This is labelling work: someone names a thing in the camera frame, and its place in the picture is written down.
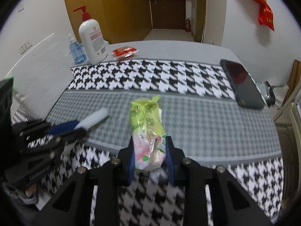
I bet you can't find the green tissue packet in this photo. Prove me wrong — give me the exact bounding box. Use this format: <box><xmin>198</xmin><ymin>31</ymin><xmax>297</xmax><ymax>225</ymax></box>
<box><xmin>130</xmin><ymin>95</ymin><xmax>166</xmax><ymax>171</ymax></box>

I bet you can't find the white face mask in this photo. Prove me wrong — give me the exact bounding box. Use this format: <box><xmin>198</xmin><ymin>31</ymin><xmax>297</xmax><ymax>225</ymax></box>
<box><xmin>74</xmin><ymin>108</ymin><xmax>109</xmax><ymax>131</ymax></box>

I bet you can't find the person's left hand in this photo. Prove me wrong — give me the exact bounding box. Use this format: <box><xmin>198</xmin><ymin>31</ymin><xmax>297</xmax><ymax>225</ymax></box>
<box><xmin>24</xmin><ymin>183</ymin><xmax>37</xmax><ymax>198</ymax></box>

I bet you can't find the white foam box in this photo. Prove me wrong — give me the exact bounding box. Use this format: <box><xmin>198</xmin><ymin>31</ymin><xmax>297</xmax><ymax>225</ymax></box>
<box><xmin>6</xmin><ymin>33</ymin><xmax>74</xmax><ymax>119</ymax></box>

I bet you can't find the blue spray bottle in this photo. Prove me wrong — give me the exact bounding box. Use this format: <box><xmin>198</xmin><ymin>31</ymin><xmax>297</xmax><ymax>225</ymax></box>
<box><xmin>68</xmin><ymin>34</ymin><xmax>87</xmax><ymax>65</ymax></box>

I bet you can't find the white red-pump lotion bottle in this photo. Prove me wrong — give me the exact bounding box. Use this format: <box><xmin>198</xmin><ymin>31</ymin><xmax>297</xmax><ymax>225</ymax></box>
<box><xmin>73</xmin><ymin>5</ymin><xmax>108</xmax><ymax>65</ymax></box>

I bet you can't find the red snack packet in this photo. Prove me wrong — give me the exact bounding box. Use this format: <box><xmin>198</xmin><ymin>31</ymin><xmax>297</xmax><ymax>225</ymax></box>
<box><xmin>112</xmin><ymin>47</ymin><xmax>138</xmax><ymax>60</ymax></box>

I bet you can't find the black smartphone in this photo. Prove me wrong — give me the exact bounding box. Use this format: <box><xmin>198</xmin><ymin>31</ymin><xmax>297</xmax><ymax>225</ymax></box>
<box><xmin>220</xmin><ymin>59</ymin><xmax>264</xmax><ymax>110</ymax></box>

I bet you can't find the bin with black lid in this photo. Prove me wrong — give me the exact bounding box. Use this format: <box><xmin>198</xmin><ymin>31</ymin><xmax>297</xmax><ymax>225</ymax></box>
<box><xmin>256</xmin><ymin>81</ymin><xmax>275</xmax><ymax>108</ymax></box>

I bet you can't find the wooden wardrobe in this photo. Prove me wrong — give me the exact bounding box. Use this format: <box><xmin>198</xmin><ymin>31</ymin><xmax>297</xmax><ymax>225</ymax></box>
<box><xmin>64</xmin><ymin>0</ymin><xmax>152</xmax><ymax>44</ymax></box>

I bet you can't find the red fire extinguisher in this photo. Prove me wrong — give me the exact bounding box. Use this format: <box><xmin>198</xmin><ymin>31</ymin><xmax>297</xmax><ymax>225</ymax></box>
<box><xmin>185</xmin><ymin>18</ymin><xmax>191</xmax><ymax>32</ymax></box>

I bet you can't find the dark brown entrance door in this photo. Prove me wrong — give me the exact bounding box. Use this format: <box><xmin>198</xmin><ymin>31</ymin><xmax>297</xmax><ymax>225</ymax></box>
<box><xmin>150</xmin><ymin>0</ymin><xmax>186</xmax><ymax>30</ymax></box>

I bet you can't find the light wooden side door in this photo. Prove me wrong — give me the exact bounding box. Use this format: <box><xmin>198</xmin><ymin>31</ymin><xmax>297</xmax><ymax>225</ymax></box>
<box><xmin>191</xmin><ymin>0</ymin><xmax>207</xmax><ymax>43</ymax></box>

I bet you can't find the white wall socket pair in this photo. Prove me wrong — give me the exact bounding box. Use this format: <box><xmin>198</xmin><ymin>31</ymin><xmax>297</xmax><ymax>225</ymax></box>
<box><xmin>18</xmin><ymin>39</ymin><xmax>33</xmax><ymax>55</ymax></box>

